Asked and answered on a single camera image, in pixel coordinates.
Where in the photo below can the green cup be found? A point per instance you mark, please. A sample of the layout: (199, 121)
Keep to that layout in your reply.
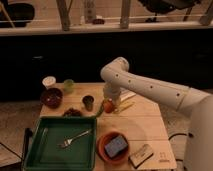
(68, 85)

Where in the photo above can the dark red bowl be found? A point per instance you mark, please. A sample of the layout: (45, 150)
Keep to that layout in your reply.
(51, 98)

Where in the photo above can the yellow banana toy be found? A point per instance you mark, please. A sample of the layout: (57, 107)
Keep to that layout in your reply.
(123, 107)

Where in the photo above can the black wooden brush block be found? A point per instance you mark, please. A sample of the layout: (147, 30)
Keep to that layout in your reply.
(141, 155)

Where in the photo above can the green plastic tray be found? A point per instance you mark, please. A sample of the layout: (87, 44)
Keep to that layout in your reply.
(46, 155)

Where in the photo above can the green pea pod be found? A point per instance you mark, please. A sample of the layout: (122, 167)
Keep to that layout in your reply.
(100, 111)

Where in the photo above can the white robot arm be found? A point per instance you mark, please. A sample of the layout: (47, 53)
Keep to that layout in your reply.
(197, 104)

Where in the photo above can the orange bowl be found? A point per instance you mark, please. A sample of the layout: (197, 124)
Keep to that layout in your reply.
(118, 159)

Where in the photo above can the silver fork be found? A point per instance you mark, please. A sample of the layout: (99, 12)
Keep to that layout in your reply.
(68, 141)

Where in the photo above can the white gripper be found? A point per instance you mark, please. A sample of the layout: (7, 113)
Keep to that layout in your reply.
(113, 92)

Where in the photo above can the dark red grapes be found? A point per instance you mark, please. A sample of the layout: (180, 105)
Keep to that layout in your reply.
(72, 112)

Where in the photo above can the white cup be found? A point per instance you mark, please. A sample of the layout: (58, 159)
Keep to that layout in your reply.
(49, 81)

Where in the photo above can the blue sponge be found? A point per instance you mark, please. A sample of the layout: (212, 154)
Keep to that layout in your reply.
(115, 146)

